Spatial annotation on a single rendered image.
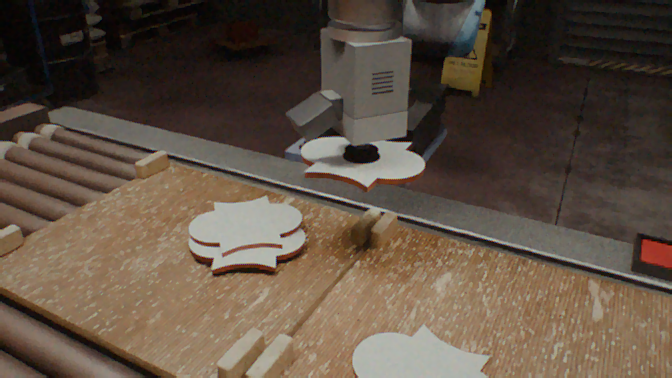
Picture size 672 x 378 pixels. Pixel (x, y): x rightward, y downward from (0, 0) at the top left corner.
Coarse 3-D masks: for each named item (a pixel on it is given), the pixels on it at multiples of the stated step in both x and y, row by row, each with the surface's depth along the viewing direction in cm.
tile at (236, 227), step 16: (224, 208) 76; (240, 208) 76; (256, 208) 76; (272, 208) 76; (288, 208) 76; (192, 224) 72; (208, 224) 72; (224, 224) 72; (240, 224) 72; (256, 224) 72; (272, 224) 72; (288, 224) 72; (208, 240) 69; (224, 240) 69; (240, 240) 69; (256, 240) 69; (272, 240) 69; (224, 256) 67
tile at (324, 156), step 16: (320, 144) 66; (336, 144) 66; (384, 144) 66; (400, 144) 66; (304, 160) 63; (320, 160) 62; (336, 160) 62; (384, 160) 62; (400, 160) 62; (416, 160) 62; (320, 176) 60; (336, 176) 60; (352, 176) 59; (368, 176) 59; (384, 176) 59; (400, 176) 59; (416, 176) 60
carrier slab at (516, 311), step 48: (432, 240) 73; (336, 288) 64; (384, 288) 64; (432, 288) 64; (480, 288) 64; (528, 288) 64; (576, 288) 64; (624, 288) 64; (336, 336) 57; (480, 336) 57; (528, 336) 57; (576, 336) 57; (624, 336) 57
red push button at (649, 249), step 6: (642, 240) 75; (648, 240) 74; (642, 246) 73; (648, 246) 73; (654, 246) 73; (660, 246) 73; (666, 246) 73; (642, 252) 72; (648, 252) 72; (654, 252) 72; (660, 252) 72; (666, 252) 72; (642, 258) 71; (648, 258) 71; (654, 258) 71; (660, 258) 71; (666, 258) 71; (660, 264) 70; (666, 264) 70
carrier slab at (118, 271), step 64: (128, 192) 85; (192, 192) 85; (256, 192) 85; (0, 256) 70; (64, 256) 70; (128, 256) 70; (192, 256) 70; (320, 256) 70; (64, 320) 60; (128, 320) 60; (192, 320) 60; (256, 320) 60
